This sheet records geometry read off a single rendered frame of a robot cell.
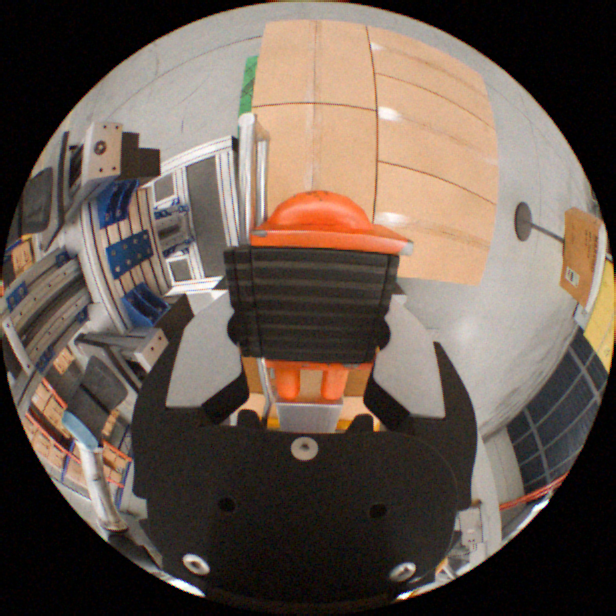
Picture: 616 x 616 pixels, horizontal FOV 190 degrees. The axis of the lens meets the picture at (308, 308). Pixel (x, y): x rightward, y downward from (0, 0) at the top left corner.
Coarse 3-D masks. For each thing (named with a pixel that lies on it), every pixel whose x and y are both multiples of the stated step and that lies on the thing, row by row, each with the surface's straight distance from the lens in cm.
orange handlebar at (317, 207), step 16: (304, 192) 11; (320, 192) 10; (288, 208) 10; (304, 208) 10; (320, 208) 10; (336, 208) 10; (352, 208) 10; (288, 224) 10; (304, 224) 10; (320, 224) 10; (336, 224) 10; (352, 224) 10; (368, 224) 10; (288, 384) 16; (336, 384) 16
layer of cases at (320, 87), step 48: (288, 48) 93; (336, 48) 93; (384, 48) 101; (432, 48) 123; (288, 96) 75; (336, 96) 75; (384, 96) 80; (432, 96) 93; (480, 96) 121; (288, 144) 67; (336, 144) 67; (384, 144) 71; (432, 144) 80; (480, 144) 100; (288, 192) 64; (336, 192) 64; (384, 192) 68; (432, 192) 77; (480, 192) 94; (432, 240) 78; (480, 240) 96
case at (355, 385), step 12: (252, 360) 52; (252, 372) 50; (360, 372) 50; (252, 384) 47; (348, 384) 47; (360, 384) 48; (252, 396) 47; (348, 396) 45; (360, 396) 46; (240, 408) 54; (252, 408) 52; (348, 408) 49; (360, 408) 50
